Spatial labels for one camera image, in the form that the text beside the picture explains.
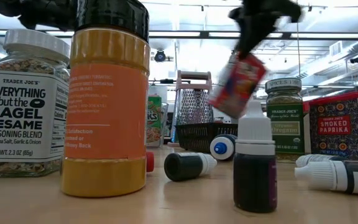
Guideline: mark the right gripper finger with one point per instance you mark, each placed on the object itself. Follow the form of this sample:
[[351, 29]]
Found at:
[[253, 37]]

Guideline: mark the small red snack box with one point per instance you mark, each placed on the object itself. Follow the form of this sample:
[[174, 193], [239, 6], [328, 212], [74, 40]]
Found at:
[[238, 87]]

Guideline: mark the green lid oregano jar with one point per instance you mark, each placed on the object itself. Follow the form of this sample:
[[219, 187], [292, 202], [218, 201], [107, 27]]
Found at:
[[286, 124]]

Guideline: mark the white round cap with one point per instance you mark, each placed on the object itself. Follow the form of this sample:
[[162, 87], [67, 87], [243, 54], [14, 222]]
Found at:
[[23, 118]]

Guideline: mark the blue white squeeze bottle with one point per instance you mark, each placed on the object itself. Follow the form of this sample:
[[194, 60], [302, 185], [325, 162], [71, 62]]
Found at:
[[222, 147]]

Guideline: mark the red smoked paprika tin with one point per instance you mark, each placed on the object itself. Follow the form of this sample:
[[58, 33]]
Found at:
[[337, 124]]

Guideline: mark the black round disc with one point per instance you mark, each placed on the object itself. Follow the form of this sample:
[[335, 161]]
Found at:
[[104, 124]]

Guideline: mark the small green cereal box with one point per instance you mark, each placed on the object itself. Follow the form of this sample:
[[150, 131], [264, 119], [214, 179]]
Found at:
[[155, 119]]

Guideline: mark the dark dropper bottle white cap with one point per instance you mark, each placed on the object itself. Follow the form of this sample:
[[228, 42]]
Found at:
[[309, 159], [185, 166], [337, 177]]

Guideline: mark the purple dropper bottle white cap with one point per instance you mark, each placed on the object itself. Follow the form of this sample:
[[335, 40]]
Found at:
[[255, 174]]

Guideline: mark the black tube red cap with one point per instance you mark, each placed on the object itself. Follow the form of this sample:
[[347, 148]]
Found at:
[[150, 161]]

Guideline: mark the pink metal box grater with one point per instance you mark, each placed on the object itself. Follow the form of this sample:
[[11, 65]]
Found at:
[[194, 105]]

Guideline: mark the black mesh basket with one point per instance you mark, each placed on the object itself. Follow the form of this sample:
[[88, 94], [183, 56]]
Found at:
[[197, 137]]

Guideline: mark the black aluminium rig frame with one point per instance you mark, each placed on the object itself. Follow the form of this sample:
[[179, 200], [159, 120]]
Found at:
[[204, 34]]

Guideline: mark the black mounted camera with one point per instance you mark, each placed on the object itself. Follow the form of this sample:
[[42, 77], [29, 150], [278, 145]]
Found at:
[[357, 59], [159, 56]]

